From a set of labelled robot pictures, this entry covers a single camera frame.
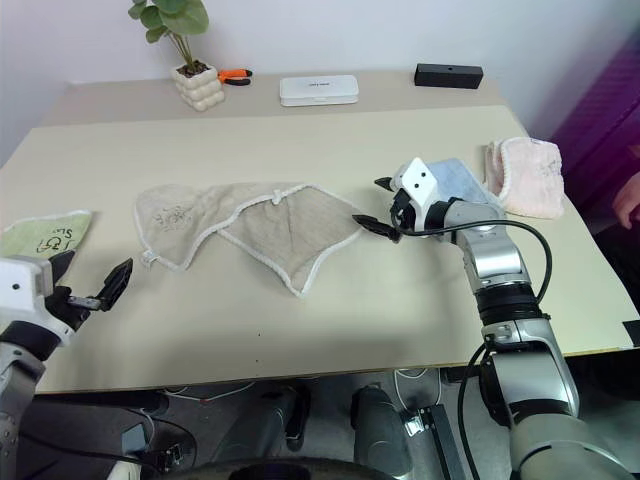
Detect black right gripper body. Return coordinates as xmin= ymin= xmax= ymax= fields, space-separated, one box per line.
xmin=388 ymin=191 xmax=419 ymax=233

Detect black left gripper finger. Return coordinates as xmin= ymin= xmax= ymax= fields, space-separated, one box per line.
xmin=94 ymin=257 xmax=135 ymax=313
xmin=49 ymin=248 xmax=78 ymax=289

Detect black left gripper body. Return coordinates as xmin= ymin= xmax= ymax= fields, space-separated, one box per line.
xmin=43 ymin=285 xmax=102 ymax=332

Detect beige towel with white trim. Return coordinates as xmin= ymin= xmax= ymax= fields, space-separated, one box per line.
xmin=133 ymin=182 xmax=366 ymax=300

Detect green towel with black print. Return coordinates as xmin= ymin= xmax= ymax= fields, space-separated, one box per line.
xmin=0 ymin=209 xmax=94 ymax=262

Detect folded light blue towel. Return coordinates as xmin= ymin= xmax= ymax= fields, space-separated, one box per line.
xmin=428 ymin=157 xmax=502 ymax=207

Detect folded pink towel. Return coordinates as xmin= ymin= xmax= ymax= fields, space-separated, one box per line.
xmin=485 ymin=137 xmax=568 ymax=221

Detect bare bystander hand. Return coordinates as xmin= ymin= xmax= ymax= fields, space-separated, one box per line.
xmin=613 ymin=171 xmax=640 ymax=231

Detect flat white case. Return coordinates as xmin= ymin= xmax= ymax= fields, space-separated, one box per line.
xmin=278 ymin=74 xmax=361 ymax=108

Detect black rectangular box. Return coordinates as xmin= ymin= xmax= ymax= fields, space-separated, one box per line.
xmin=413 ymin=63 xmax=485 ymax=91

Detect orange and black pliers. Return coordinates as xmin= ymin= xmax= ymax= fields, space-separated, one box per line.
xmin=217 ymin=67 xmax=255 ymax=88

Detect dark rounded robot leg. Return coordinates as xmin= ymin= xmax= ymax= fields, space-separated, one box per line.
xmin=349 ymin=383 xmax=417 ymax=480

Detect green plant in white pot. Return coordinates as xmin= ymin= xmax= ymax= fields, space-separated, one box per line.
xmin=127 ymin=0 xmax=225 ymax=113

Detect dark purple furniture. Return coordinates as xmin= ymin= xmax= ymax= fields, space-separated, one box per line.
xmin=548 ymin=24 xmax=640 ymax=236

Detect black metal bar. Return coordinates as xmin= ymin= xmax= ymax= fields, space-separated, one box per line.
xmin=413 ymin=403 xmax=467 ymax=480

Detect dark rounded robot torso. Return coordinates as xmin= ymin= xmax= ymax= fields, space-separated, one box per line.
xmin=207 ymin=456 xmax=401 ymax=480

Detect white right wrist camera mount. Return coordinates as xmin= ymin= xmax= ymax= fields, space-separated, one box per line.
xmin=390 ymin=157 xmax=442 ymax=232

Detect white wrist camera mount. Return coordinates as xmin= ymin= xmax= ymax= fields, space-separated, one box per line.
xmin=0 ymin=254 xmax=87 ymax=347
xmin=390 ymin=157 xmax=442 ymax=232

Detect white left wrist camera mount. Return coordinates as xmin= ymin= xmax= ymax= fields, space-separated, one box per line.
xmin=0 ymin=254 xmax=87 ymax=347

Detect white floor cable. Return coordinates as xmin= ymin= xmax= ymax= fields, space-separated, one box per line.
xmin=393 ymin=366 xmax=443 ymax=419
xmin=163 ymin=380 xmax=254 ymax=403

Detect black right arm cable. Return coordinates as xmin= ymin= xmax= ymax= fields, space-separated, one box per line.
xmin=397 ymin=219 xmax=555 ymax=480

